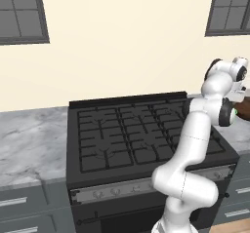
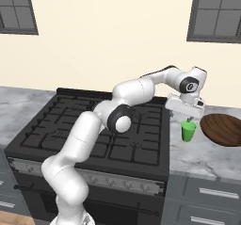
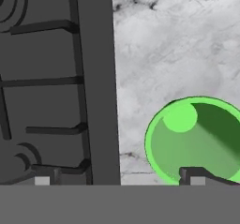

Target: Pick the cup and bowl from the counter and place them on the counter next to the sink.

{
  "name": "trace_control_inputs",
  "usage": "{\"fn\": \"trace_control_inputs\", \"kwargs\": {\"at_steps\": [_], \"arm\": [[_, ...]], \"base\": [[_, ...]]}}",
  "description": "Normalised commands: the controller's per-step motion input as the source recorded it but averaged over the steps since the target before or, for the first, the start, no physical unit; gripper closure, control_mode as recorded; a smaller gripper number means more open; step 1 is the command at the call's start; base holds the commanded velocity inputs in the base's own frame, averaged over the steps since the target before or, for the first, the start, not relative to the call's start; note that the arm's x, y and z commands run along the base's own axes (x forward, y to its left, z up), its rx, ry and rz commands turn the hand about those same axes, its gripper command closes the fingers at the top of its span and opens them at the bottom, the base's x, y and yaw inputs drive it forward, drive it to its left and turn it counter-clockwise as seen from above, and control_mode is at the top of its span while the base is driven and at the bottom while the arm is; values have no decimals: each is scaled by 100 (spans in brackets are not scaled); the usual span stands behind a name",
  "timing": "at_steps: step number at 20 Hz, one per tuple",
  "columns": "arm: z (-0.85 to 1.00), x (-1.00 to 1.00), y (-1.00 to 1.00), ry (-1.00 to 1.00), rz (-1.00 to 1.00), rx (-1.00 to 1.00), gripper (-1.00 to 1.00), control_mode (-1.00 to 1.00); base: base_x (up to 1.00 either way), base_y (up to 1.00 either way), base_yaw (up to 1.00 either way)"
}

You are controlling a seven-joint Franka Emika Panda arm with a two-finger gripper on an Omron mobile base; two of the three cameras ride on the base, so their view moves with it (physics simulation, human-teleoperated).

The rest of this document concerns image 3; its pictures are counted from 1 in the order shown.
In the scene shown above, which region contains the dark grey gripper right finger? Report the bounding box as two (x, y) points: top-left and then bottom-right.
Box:
(179, 166), (240, 187)

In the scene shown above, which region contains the dark grey hob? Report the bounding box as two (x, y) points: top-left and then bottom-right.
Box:
(0, 0), (122, 187)

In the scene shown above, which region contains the green cup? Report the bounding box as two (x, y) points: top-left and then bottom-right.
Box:
(143, 96), (240, 186)

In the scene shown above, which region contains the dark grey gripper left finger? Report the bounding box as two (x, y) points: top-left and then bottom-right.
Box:
(6, 167), (62, 187)

